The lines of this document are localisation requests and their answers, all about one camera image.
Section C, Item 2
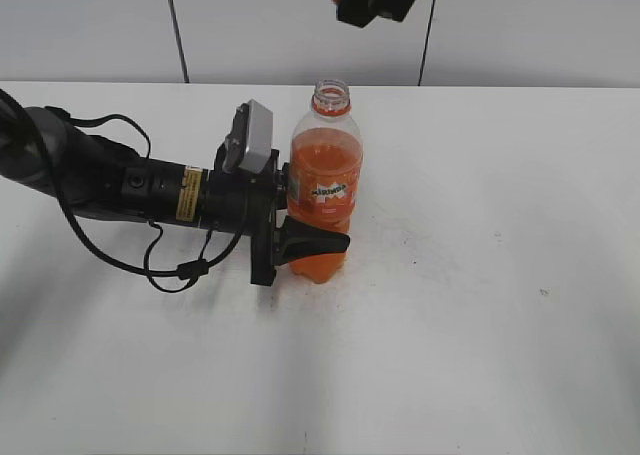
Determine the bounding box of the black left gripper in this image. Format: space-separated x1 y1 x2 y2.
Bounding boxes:
200 145 350 286

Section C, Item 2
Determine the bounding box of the orange Mirinda soda bottle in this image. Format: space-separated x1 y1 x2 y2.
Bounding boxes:
286 78 365 283

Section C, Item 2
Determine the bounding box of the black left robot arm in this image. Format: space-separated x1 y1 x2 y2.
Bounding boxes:
1 94 350 286

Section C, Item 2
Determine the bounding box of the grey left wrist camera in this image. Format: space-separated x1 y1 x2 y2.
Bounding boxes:
223 99 273 174

